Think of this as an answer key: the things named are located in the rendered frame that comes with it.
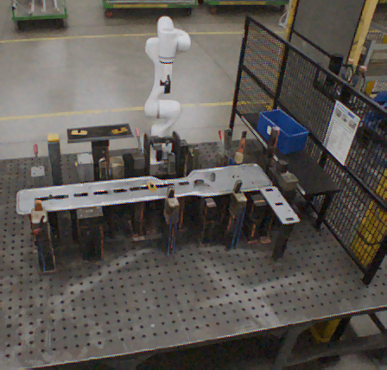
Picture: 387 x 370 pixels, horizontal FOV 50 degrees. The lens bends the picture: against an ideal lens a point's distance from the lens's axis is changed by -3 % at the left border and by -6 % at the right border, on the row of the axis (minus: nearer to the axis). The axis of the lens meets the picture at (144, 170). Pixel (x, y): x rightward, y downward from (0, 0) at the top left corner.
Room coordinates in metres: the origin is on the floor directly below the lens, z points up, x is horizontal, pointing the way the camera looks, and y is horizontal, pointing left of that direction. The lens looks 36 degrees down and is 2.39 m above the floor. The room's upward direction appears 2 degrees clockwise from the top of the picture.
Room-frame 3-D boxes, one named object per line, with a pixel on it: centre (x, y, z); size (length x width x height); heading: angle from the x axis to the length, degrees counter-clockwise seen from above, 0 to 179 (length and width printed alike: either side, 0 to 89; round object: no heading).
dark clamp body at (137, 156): (1.97, 0.04, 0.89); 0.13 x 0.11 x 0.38; 14
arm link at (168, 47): (2.06, -0.09, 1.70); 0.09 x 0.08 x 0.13; 91
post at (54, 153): (2.00, 0.51, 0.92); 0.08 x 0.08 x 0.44; 14
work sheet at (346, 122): (1.94, -1.06, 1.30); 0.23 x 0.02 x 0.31; 14
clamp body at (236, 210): (1.69, -0.49, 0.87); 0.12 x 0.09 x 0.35; 14
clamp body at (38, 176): (1.81, 0.57, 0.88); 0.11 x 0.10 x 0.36; 14
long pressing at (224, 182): (1.78, -0.03, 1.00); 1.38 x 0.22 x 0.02; 104
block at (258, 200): (1.74, -0.61, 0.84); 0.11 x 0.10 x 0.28; 14
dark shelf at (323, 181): (2.20, -0.87, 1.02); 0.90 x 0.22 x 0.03; 14
